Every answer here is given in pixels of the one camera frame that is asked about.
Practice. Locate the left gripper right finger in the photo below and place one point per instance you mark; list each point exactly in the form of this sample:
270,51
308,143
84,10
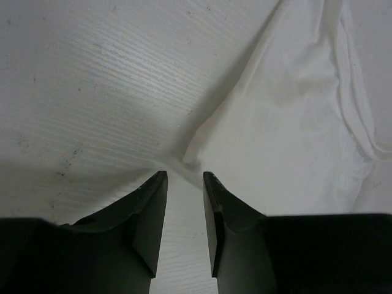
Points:
253,253

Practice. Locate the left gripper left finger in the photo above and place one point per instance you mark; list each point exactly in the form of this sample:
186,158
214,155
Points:
114,250

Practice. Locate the white tank top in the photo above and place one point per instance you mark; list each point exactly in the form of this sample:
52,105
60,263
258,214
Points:
296,134

